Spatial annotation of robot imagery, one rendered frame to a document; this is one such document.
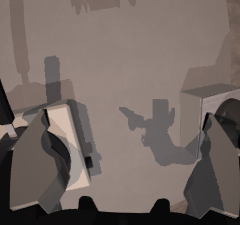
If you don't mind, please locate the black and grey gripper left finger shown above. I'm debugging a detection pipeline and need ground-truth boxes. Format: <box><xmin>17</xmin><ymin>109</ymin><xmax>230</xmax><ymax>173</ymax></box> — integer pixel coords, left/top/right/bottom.
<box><xmin>0</xmin><ymin>109</ymin><xmax>65</xmax><ymax>225</ymax></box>

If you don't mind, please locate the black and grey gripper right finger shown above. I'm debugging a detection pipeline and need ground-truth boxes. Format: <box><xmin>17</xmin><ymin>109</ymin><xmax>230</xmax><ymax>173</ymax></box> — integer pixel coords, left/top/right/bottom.
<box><xmin>183</xmin><ymin>112</ymin><xmax>240</xmax><ymax>225</ymax></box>

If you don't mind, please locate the black frying pan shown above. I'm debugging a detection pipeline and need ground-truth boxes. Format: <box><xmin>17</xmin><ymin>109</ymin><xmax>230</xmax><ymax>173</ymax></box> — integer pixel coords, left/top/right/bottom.
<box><xmin>0</xmin><ymin>79</ymin><xmax>70</xmax><ymax>191</ymax></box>

